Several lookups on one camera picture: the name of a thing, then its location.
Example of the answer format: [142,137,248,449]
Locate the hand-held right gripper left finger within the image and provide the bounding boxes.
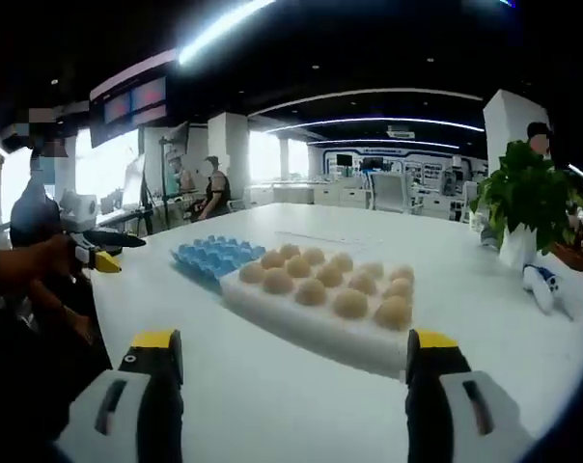
[52,329,185,463]

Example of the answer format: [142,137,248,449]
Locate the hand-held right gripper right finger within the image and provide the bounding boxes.
[405,328,535,463]

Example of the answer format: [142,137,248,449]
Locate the blue egg tray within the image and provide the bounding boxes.
[169,234,267,293]

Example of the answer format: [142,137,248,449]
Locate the group of tan eggs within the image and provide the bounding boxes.
[237,243,416,333]

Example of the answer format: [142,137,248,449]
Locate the white foam egg holder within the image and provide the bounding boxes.
[221,243,416,385]

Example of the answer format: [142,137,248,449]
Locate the person's left hand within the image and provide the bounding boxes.
[20,234,96,344]

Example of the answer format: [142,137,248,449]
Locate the black tripod stand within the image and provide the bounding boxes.
[135,182,158,237]

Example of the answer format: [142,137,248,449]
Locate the person's dark shirt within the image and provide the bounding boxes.
[0,288,114,463]

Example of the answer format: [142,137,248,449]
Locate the white and blue toy robot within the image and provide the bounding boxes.
[520,263,576,320]

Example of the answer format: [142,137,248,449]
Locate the white table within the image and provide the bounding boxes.
[54,201,583,463]

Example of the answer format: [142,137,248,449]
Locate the small grey object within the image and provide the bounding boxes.
[479,226,503,250]

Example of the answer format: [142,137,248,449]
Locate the white mesh office chair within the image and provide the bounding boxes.
[371,172,413,214]

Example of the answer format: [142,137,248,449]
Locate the row of white cabinets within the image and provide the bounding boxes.
[250,177,481,223]

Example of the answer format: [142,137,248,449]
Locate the green potted plant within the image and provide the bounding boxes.
[468,139,583,272]

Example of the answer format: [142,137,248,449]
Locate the ceiling light strip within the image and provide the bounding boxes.
[177,0,279,68]

